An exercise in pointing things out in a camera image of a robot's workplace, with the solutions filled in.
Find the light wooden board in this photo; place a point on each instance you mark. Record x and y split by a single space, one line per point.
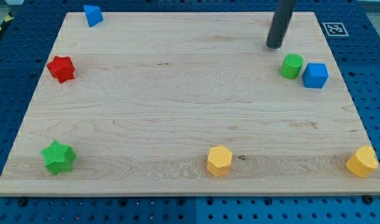
154 91

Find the yellow hexagon block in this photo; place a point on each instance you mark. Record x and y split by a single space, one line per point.
219 161

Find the green cylinder block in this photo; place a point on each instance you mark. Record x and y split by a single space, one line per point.
291 66

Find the blue cube block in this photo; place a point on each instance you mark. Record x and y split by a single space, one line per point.
315 75

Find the red star block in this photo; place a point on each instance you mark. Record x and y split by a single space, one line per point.
62 69

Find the blue triangular prism block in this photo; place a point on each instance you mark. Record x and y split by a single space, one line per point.
93 15

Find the green star block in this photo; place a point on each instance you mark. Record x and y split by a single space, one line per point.
58 157

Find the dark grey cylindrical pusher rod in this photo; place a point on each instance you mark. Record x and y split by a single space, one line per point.
280 22

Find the white fiducial marker tag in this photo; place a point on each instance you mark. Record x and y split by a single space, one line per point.
335 29

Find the yellow cylinder block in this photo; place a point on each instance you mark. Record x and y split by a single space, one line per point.
363 162

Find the black bolt left front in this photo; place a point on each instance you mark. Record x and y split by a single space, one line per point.
22 201

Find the black bolt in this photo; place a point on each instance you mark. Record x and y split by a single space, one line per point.
22 201
367 199

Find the black bolt right front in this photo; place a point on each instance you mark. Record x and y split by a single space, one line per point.
367 199

